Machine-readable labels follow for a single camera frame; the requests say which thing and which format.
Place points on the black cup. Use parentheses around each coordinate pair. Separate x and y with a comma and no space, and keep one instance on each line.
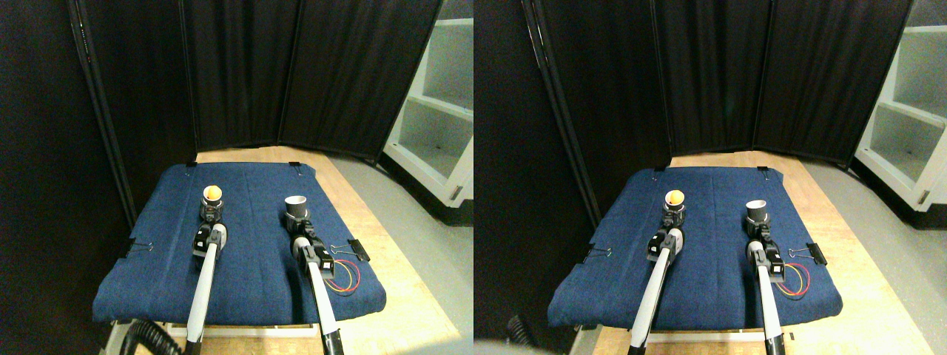
(674,208)
(212,203)
(297,210)
(757,214)

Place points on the orange ball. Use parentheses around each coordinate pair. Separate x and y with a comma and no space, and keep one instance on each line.
(213,193)
(675,197)

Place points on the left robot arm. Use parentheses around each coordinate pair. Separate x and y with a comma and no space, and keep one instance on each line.
(201,288)
(651,296)

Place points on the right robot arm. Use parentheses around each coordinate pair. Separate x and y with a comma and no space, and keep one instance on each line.
(768,303)
(319,296)

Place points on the dark blue cloth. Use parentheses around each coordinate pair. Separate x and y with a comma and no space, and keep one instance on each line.
(710,281)
(251,274)

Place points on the white shelf unit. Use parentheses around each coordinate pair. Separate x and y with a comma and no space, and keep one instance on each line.
(436,140)
(910,140)

